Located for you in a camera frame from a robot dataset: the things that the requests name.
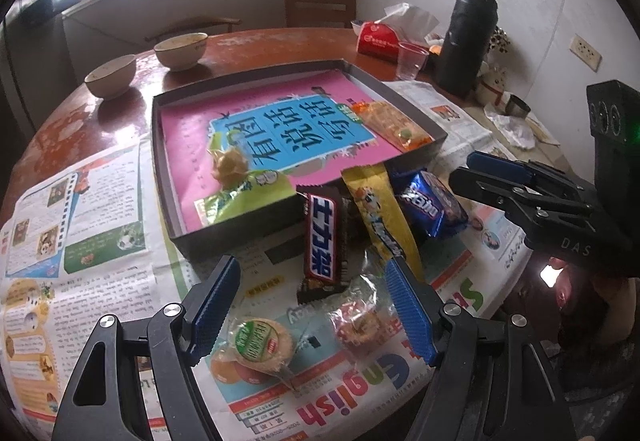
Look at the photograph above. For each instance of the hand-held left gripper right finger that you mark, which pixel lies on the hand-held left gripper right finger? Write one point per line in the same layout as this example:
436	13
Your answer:
407	311

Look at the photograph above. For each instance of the white ceramic figurine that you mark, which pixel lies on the white ceramic figurine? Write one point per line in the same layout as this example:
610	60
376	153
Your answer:
490	88

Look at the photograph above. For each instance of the grey cardboard box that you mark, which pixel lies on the grey cardboard box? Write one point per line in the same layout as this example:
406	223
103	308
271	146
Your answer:
225	241

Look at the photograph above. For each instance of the small white bowl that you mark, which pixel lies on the small white bowl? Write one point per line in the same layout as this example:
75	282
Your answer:
356	27

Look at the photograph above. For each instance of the person's right hand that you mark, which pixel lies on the person's right hand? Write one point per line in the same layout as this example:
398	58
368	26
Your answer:
565	288

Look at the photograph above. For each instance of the small metal cup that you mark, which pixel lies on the small metal cup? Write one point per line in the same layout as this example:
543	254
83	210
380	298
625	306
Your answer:
517	106

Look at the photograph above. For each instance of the clear-wrapped red pastry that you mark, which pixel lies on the clear-wrapped red pastry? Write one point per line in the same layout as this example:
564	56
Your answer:
360	326

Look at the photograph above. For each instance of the blue cookie packet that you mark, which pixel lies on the blue cookie packet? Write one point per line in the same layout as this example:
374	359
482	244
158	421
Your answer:
430	206

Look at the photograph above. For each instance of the wooden slat-back chair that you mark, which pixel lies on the wooden slat-back chair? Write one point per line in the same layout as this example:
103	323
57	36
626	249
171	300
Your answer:
320	6

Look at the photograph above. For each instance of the black thermos flask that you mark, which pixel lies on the black thermos flask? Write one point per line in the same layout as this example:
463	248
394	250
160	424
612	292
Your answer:
467	41

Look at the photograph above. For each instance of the white wall socket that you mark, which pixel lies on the white wall socket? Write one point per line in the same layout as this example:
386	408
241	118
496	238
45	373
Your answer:
586	52

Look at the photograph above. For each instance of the plain grey-text newspaper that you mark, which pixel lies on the plain grey-text newspaper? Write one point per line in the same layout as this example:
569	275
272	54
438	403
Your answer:
460	131

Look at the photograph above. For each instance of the yellow snack bar packet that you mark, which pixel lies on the yellow snack bar packet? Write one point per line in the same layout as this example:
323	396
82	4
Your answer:
380	216

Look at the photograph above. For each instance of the newspaper with large red letters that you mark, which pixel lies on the newspaper with large red letters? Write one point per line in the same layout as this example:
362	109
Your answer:
350	391

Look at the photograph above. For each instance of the small orange object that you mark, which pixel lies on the small orange object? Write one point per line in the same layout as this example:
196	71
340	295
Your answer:
436	50

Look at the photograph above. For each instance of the empty beige ceramic bowl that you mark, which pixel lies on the empty beige ceramic bowl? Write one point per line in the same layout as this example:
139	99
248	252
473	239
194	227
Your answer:
110	76

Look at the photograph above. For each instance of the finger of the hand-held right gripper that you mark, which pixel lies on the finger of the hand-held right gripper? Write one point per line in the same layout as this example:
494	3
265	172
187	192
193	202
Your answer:
480	186
500	166

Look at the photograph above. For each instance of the newspaper with film-strip pictures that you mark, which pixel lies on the newspaper with film-strip pictures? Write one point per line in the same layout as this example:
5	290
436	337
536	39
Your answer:
100	286

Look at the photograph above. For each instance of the green snack packet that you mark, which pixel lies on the green snack packet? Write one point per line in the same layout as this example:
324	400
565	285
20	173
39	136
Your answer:
250	198

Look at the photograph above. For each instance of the round green-label cake packet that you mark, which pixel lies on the round green-label cake packet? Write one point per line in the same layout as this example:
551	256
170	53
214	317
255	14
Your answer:
260	341

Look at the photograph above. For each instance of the red tissue box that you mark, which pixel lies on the red tissue box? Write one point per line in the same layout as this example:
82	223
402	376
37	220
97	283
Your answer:
380	43

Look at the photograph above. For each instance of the spotted ceramic figurine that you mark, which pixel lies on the spotted ceramic figurine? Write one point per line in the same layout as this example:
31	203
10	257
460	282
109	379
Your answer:
500	46

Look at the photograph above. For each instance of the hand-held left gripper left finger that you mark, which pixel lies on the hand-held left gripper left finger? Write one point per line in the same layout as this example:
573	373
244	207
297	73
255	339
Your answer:
215	306

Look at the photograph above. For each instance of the crumpled white tissue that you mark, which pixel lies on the crumpled white tissue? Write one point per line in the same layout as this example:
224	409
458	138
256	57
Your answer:
512	131

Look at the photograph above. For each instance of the brown chocolate bar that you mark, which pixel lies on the brown chocolate bar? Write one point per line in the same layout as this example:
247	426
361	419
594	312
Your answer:
322	241

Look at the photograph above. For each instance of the beige bowl with leftovers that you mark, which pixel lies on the beige bowl with leftovers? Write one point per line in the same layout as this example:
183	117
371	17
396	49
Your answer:
180	52

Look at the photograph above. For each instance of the orange cracker packet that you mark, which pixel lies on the orange cracker packet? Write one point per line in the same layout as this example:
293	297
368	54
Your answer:
390	123

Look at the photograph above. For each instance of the clear plastic cup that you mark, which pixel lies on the clear plastic cup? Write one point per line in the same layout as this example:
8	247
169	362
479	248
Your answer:
412	63

